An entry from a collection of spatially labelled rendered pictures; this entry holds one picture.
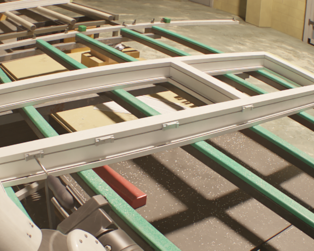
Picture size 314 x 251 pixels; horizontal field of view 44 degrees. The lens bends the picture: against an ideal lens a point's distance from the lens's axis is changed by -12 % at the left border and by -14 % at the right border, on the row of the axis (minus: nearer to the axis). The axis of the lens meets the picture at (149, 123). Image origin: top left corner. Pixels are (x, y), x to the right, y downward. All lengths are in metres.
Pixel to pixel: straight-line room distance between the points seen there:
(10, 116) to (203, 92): 0.67
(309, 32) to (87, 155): 6.93
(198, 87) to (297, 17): 6.62
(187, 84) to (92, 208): 0.87
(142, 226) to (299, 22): 7.33
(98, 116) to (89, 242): 1.36
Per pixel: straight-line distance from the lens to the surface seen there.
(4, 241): 0.41
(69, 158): 1.01
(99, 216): 0.76
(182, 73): 1.55
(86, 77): 1.44
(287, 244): 1.31
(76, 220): 0.77
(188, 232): 1.28
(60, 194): 0.81
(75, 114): 1.84
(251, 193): 1.06
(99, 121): 1.78
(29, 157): 0.96
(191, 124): 1.17
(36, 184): 1.87
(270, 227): 1.36
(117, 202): 0.91
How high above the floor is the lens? 1.40
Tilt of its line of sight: 25 degrees down
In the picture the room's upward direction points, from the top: 5 degrees clockwise
